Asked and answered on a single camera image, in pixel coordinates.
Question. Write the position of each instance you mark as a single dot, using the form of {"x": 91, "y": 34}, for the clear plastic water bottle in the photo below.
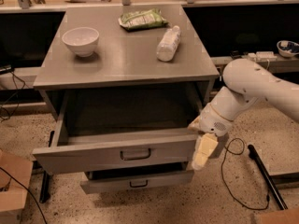
{"x": 168, "y": 45}

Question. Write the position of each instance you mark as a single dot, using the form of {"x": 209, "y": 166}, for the cardboard box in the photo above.
{"x": 15, "y": 177}
{"x": 288, "y": 216}

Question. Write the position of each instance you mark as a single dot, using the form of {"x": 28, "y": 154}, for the white ceramic bowl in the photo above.
{"x": 82, "y": 41}

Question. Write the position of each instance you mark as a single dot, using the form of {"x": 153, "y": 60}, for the grey metal drawer cabinet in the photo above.
{"x": 124, "y": 60}

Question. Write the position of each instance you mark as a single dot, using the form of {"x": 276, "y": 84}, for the green snack bag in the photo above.
{"x": 142, "y": 19}

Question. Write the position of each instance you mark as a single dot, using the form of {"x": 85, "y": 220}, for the black floor bar left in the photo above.
{"x": 44, "y": 193}

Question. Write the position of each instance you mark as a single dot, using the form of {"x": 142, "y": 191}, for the small black device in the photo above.
{"x": 235, "y": 54}

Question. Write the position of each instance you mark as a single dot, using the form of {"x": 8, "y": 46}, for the black floor bar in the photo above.
{"x": 44, "y": 193}
{"x": 253, "y": 154}

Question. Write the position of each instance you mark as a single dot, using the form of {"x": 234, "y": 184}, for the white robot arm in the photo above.
{"x": 245, "y": 83}

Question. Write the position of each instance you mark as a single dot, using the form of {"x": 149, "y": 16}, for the black floor bar right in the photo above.
{"x": 253, "y": 154}

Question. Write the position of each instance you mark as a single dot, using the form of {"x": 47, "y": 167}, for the blue white patterned bowl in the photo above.
{"x": 287, "y": 48}

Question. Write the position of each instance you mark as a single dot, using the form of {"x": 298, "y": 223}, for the grey bottom drawer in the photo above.
{"x": 137, "y": 182}

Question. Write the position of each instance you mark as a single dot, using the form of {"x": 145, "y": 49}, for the cardboard box bottom right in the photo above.
{"x": 288, "y": 216}

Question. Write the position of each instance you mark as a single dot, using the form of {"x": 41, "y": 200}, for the grey top drawer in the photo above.
{"x": 106, "y": 129}

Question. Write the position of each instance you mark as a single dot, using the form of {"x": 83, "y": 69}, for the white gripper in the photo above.
{"x": 212, "y": 124}

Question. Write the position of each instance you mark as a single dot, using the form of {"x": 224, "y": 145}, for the white power strip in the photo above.
{"x": 262, "y": 56}

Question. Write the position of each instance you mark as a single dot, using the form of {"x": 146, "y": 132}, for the cardboard box left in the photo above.
{"x": 15, "y": 177}

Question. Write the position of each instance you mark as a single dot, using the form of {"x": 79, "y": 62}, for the grey drawer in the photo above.
{"x": 137, "y": 182}
{"x": 106, "y": 129}

